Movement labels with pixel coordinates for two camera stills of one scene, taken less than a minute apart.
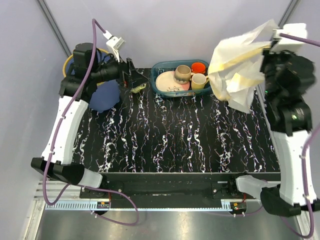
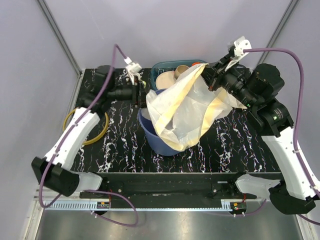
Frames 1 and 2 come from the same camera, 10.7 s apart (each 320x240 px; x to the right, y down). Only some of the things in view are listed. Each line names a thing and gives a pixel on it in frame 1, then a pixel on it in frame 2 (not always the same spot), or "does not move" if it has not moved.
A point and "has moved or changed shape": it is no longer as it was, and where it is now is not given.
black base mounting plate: (164, 186) does not move
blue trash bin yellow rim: (106, 96) → (159, 144)
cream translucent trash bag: (235, 66) has moved or changed shape
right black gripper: (266, 54) → (214, 73)
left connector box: (103, 204) does not move
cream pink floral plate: (165, 81) does not move
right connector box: (239, 207) does not move
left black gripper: (128, 76) → (139, 98)
